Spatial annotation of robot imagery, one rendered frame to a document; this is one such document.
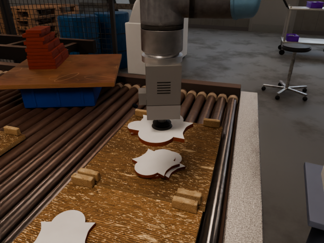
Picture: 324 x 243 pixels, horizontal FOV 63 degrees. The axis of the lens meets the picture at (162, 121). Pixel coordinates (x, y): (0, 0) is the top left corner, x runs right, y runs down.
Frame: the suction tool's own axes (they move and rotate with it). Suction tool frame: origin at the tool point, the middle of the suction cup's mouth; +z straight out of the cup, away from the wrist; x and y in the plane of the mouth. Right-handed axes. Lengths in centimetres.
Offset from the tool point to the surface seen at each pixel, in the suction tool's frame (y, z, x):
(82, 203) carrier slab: 0.8, 18.4, -19.0
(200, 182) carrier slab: -4.4, 18.4, 10.3
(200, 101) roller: -61, 20, 22
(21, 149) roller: -27, 21, -44
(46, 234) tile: 9.9, 17.4, -24.2
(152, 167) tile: -9.1, 16.4, -1.9
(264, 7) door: -828, 37, 386
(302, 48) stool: -276, 44, 198
